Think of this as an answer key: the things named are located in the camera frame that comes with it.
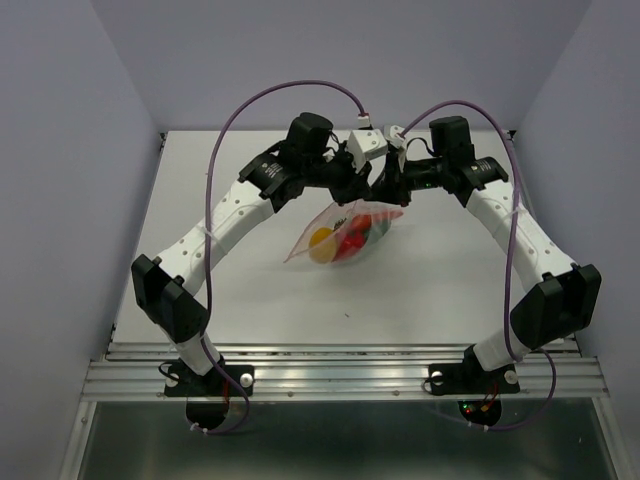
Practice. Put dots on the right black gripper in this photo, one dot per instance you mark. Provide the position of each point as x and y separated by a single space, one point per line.
387 189

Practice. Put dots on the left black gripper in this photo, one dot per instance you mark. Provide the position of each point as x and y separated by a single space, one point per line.
355 185

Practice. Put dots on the orange carrot with leaves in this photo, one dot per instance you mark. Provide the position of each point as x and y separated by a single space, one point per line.
366 221

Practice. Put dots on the clear pink-dotted zip bag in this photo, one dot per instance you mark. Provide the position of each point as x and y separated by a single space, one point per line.
327 218

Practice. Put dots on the red bell pepper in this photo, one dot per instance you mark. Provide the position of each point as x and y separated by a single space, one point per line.
351 242

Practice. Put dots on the dark green cucumber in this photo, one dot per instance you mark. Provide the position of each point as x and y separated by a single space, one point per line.
378 230

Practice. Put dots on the yellow lemon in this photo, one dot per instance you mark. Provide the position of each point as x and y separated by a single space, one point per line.
322 246

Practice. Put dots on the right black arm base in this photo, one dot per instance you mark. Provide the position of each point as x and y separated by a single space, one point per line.
480 405

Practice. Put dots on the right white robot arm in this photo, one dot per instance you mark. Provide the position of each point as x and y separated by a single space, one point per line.
560 294

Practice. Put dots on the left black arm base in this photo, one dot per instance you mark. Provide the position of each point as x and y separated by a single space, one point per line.
214 405

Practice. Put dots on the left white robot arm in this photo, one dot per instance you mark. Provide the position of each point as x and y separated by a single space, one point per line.
165 286

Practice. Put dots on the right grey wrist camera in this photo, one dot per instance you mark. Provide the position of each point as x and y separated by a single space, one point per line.
393 134

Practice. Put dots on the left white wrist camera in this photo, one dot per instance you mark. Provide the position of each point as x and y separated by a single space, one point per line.
365 146

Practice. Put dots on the aluminium rail frame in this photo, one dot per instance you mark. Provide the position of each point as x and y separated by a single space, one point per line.
339 357

